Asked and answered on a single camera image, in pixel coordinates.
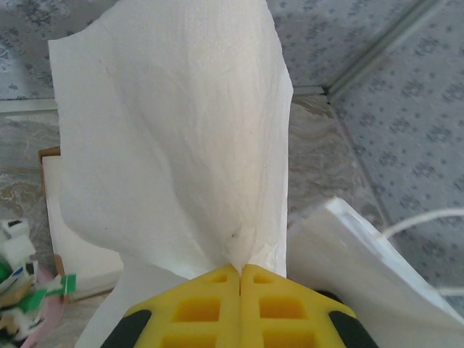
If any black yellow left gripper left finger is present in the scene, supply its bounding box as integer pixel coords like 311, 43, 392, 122
104, 263, 243, 348

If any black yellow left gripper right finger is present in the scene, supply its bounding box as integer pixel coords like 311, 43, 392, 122
239, 263, 358, 348

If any white printed paper gift bag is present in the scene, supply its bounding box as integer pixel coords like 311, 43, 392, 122
288, 195, 464, 348

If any single white paper napkin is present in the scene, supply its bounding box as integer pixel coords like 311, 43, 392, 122
48, 0, 294, 348

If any green and white wrapped straw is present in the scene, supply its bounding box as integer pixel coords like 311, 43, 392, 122
21, 273, 78, 312

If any pink straw holder cup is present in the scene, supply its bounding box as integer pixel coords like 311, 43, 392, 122
14, 266, 72, 348

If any stack of napkins in box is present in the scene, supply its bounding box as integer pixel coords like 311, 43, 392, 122
37, 146, 126, 305

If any aluminium right side rail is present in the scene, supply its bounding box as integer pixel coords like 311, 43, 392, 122
326, 94, 396, 225

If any aluminium right corner post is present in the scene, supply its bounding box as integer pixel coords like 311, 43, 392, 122
324, 0, 464, 106

